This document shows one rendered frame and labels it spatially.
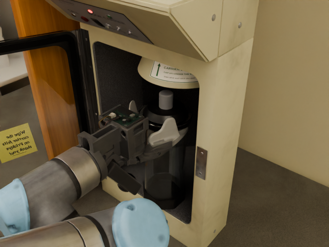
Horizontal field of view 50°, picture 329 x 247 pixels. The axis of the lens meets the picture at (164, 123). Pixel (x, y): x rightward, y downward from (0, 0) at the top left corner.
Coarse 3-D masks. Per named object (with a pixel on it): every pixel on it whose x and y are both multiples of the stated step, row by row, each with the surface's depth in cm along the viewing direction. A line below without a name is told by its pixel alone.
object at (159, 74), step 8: (144, 64) 66; (152, 64) 64; (160, 64) 63; (144, 72) 66; (152, 72) 64; (160, 72) 63; (168, 72) 63; (176, 72) 62; (184, 72) 62; (152, 80) 65; (160, 80) 64; (168, 80) 63; (176, 80) 63; (184, 80) 63; (192, 80) 63; (176, 88) 63; (184, 88) 63; (192, 88) 63
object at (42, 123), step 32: (0, 64) 64; (32, 64) 67; (64, 64) 70; (0, 96) 67; (32, 96) 70; (64, 96) 73; (0, 128) 70; (32, 128) 73; (64, 128) 77; (0, 160) 73; (32, 160) 77
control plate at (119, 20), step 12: (60, 0) 56; (72, 0) 52; (72, 12) 59; (84, 12) 56; (96, 12) 52; (108, 12) 49; (96, 24) 59; (108, 24) 55; (120, 24) 52; (132, 24) 49; (132, 36) 55; (144, 36) 52
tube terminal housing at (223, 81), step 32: (224, 0) 47; (256, 0) 54; (96, 32) 67; (224, 32) 50; (192, 64) 55; (224, 64) 53; (96, 96) 76; (224, 96) 58; (224, 128) 62; (224, 160) 68; (128, 192) 86; (224, 192) 75; (192, 224) 74; (224, 224) 84
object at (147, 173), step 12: (180, 144) 70; (168, 156) 70; (180, 156) 72; (144, 168) 76; (156, 168) 72; (168, 168) 72; (180, 168) 74; (144, 180) 78; (156, 180) 74; (168, 180) 74; (180, 180) 76; (156, 192) 76; (168, 192) 76; (180, 192) 78
